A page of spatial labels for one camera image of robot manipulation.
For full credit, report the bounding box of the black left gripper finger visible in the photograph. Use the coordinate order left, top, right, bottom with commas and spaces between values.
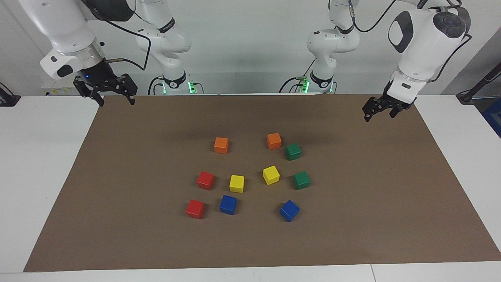
389, 103, 410, 119
362, 97, 390, 122

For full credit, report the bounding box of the black tripod leg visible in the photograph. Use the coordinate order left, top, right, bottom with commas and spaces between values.
456, 63, 501, 105

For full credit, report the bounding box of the yellow wooden block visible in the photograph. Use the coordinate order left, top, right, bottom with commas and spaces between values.
229, 175, 245, 193
262, 165, 281, 185

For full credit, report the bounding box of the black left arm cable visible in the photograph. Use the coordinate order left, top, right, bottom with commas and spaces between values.
350, 0, 396, 33

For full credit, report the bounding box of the white box with yellow labels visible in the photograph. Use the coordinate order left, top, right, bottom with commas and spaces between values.
41, 78, 79, 97

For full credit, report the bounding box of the black right base cable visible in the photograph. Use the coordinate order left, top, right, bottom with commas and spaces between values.
148, 76, 165, 95

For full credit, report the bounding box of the black stand foot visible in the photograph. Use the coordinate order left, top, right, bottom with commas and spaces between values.
0, 82, 21, 107

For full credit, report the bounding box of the red wooden block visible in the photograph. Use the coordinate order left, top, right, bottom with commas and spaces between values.
196, 171, 215, 191
186, 199, 205, 220

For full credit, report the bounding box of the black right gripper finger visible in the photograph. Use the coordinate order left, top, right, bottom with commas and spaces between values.
115, 73, 139, 106
73, 76, 106, 107

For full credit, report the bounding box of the green wooden block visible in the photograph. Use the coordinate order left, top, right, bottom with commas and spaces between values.
285, 143, 302, 161
292, 171, 311, 190

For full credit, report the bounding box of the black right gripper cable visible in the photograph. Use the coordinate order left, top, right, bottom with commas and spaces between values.
105, 18, 152, 72

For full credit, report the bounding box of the black left base cable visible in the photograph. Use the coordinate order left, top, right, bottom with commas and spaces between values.
279, 59, 316, 93

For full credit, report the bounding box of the blue wooden block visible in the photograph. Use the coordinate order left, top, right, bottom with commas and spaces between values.
279, 200, 300, 222
219, 195, 238, 215

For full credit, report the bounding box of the brown table mat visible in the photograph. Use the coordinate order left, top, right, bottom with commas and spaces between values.
23, 94, 501, 272

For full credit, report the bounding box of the black base cable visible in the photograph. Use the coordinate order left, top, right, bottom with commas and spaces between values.
279, 59, 316, 93
148, 76, 165, 95

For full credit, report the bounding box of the blue crate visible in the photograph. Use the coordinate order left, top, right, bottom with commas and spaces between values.
482, 97, 501, 138

